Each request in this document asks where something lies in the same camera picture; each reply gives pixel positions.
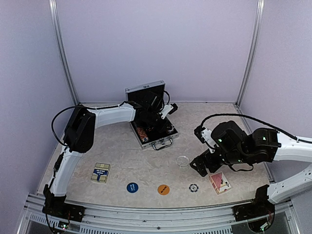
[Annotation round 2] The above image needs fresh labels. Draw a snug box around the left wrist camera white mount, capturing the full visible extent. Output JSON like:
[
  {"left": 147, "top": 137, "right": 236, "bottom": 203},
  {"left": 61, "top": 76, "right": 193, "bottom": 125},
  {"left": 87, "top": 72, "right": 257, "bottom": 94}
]
[{"left": 159, "top": 103, "right": 178, "bottom": 119}]

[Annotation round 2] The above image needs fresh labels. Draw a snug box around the blue small blind button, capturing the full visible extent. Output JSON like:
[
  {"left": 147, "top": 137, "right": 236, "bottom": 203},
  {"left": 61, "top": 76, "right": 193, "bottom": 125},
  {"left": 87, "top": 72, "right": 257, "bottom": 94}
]
[{"left": 126, "top": 182, "right": 138, "bottom": 193}]

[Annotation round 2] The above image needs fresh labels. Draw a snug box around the orange big blind button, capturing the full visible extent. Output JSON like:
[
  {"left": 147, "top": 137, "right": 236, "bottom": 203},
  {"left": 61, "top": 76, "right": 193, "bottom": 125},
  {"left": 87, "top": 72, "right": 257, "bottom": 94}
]
[{"left": 157, "top": 184, "right": 170, "bottom": 195}]

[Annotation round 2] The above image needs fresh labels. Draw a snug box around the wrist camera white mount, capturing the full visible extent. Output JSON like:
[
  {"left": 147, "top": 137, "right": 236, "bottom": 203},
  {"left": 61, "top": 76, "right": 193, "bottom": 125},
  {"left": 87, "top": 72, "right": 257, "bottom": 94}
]
[
  {"left": 159, "top": 103, "right": 178, "bottom": 119},
  {"left": 194, "top": 126, "right": 216, "bottom": 150}
]

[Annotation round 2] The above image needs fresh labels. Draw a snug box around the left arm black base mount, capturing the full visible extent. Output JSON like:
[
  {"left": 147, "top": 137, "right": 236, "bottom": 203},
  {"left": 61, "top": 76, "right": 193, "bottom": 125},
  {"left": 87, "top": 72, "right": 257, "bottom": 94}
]
[{"left": 42, "top": 196, "right": 85, "bottom": 222}]

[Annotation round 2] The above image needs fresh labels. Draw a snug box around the aluminium poker chip case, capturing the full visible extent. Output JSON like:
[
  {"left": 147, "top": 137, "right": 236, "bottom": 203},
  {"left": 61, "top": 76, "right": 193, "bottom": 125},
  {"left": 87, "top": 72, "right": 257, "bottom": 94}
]
[{"left": 125, "top": 80, "right": 179, "bottom": 151}]

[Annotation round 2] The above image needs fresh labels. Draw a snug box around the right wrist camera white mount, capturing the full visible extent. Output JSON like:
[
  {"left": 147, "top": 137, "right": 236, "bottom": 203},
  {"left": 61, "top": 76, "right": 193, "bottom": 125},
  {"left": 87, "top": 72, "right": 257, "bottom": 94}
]
[{"left": 194, "top": 126, "right": 216, "bottom": 150}]

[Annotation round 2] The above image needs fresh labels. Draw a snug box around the aluminium front rail frame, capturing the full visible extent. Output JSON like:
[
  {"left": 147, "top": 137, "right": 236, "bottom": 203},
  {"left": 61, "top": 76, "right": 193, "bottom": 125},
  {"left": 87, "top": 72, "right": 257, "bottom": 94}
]
[{"left": 15, "top": 194, "right": 303, "bottom": 234}]

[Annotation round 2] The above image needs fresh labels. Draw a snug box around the aluminium corner post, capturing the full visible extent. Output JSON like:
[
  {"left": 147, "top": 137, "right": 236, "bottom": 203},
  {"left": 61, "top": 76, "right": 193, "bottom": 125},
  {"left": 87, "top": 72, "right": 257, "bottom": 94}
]
[
  {"left": 235, "top": 0, "right": 265, "bottom": 109},
  {"left": 49, "top": 0, "right": 79, "bottom": 104}
]

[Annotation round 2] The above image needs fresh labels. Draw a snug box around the blue white poker chip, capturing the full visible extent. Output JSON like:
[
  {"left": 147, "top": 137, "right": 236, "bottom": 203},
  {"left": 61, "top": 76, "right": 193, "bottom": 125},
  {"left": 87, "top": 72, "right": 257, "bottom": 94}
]
[{"left": 189, "top": 184, "right": 199, "bottom": 193}]

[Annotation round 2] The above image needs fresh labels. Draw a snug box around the right aluminium corner post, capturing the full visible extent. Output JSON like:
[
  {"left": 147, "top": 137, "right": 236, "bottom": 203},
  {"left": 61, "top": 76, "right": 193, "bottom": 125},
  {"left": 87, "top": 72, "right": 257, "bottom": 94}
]
[{"left": 235, "top": 0, "right": 265, "bottom": 109}]

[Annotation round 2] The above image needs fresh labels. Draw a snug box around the blue playing card box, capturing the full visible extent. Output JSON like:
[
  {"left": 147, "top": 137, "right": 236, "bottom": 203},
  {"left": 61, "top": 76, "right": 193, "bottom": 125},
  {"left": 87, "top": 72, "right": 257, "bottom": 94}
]
[{"left": 91, "top": 162, "right": 111, "bottom": 183}]

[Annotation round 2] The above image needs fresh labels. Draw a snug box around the clear round dealer button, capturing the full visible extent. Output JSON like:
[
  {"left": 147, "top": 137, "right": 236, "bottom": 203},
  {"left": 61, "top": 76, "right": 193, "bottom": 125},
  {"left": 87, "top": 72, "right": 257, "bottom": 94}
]
[{"left": 175, "top": 156, "right": 190, "bottom": 168}]

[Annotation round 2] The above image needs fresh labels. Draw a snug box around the chip row in case front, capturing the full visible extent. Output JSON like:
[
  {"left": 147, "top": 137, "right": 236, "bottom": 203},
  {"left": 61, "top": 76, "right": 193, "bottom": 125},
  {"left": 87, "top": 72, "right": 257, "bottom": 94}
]
[{"left": 136, "top": 127, "right": 149, "bottom": 142}]

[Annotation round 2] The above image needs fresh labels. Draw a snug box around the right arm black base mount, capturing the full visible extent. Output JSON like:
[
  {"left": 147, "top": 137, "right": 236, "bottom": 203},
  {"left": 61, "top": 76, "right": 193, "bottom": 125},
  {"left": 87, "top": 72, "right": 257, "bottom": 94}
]
[{"left": 233, "top": 202, "right": 268, "bottom": 222}]

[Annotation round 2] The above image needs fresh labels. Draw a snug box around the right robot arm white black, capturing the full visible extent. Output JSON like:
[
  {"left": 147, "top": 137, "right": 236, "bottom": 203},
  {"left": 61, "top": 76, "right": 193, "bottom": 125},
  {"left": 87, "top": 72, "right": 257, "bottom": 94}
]
[{"left": 190, "top": 120, "right": 312, "bottom": 220}]

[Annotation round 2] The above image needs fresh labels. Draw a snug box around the red playing card deck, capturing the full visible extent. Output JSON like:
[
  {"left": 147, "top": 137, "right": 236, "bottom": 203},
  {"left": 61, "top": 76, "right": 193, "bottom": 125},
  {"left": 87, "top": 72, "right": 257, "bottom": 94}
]
[{"left": 209, "top": 172, "right": 232, "bottom": 195}]

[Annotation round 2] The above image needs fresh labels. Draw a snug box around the chip row in case back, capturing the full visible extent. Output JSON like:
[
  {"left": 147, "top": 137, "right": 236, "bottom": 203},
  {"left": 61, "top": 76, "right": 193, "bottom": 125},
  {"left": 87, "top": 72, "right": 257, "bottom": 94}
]
[{"left": 166, "top": 124, "right": 175, "bottom": 134}]

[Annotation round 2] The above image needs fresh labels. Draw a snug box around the left aluminium corner post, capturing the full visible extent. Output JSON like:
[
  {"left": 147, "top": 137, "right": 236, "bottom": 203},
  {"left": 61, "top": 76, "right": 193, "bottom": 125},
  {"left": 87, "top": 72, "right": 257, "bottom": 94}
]
[{"left": 49, "top": 0, "right": 79, "bottom": 104}]

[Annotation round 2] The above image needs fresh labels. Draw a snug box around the chip row in case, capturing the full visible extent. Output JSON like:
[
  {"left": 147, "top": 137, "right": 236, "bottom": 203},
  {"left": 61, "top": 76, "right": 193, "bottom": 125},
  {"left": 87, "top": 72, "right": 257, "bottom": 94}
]
[
  {"left": 166, "top": 124, "right": 175, "bottom": 134},
  {"left": 136, "top": 127, "right": 149, "bottom": 142}
]

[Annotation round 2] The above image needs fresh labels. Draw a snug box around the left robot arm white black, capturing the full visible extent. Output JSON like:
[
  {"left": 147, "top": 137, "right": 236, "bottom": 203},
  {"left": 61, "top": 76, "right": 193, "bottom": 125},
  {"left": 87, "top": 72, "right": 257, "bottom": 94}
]
[{"left": 43, "top": 94, "right": 177, "bottom": 217}]

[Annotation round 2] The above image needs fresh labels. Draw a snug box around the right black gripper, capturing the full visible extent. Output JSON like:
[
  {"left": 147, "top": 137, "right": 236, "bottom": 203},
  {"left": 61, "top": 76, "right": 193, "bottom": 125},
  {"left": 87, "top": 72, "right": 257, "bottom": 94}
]
[{"left": 190, "top": 146, "right": 250, "bottom": 176}]

